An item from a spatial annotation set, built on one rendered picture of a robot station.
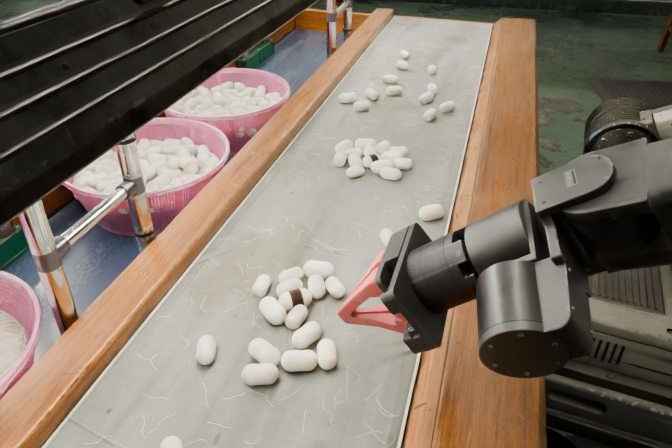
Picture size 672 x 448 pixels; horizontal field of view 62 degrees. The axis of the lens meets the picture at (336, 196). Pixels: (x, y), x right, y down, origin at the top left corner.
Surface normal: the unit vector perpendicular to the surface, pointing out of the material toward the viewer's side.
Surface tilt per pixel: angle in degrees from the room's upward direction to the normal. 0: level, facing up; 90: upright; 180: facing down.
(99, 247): 0
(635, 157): 38
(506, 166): 0
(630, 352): 90
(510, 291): 22
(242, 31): 57
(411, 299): 49
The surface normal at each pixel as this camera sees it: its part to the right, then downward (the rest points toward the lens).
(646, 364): -0.38, 0.49
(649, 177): -0.63, -0.60
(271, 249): 0.00, -0.85
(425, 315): 0.72, -0.43
